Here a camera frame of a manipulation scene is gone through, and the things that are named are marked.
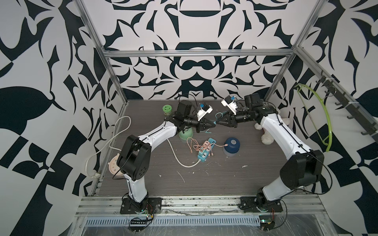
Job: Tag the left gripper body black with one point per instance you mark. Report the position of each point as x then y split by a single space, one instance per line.
192 122

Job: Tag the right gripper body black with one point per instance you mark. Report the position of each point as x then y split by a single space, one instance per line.
242 117

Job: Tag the pink charger plug cube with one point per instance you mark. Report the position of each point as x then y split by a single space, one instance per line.
205 145

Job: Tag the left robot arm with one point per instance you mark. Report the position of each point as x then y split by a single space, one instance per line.
134 158

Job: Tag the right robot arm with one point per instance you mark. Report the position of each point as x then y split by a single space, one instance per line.
304 165

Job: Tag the light green meat grinder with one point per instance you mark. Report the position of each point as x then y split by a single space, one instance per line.
185 134

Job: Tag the green lidded round tin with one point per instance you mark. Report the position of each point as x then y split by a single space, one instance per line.
167 110

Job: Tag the white teddy bear pink shirt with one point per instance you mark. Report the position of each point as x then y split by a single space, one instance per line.
275 129

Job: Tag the teal power strip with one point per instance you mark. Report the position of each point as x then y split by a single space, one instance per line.
203 154

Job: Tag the pink round clock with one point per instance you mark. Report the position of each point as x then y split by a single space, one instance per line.
114 169

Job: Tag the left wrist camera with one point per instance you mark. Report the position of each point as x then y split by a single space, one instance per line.
203 109

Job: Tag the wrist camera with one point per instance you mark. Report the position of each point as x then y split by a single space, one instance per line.
230 103
203 109

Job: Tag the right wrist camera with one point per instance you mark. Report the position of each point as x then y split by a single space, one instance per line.
230 103

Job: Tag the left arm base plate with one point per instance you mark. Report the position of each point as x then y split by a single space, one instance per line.
130 206

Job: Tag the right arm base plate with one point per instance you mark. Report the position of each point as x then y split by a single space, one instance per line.
259 204

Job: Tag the black wall hook rail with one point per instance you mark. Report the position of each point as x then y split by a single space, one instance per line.
356 110

